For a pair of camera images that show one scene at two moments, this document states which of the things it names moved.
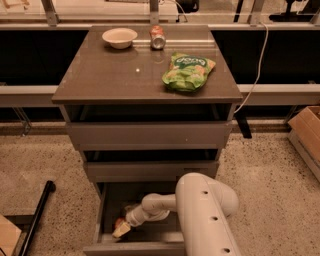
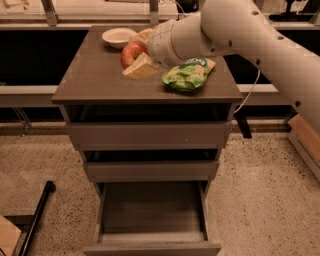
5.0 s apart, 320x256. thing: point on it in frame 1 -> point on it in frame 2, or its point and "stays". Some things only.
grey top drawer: [194, 135] stays
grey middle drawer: [146, 171] stays
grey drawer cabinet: [138, 137] stays
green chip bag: [187, 73] stays
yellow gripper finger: [130, 207] -> [146, 34]
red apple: [118, 221] -> [131, 52]
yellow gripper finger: [121, 230] -> [142, 67]
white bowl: [119, 38] stays
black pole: [49, 187] stays
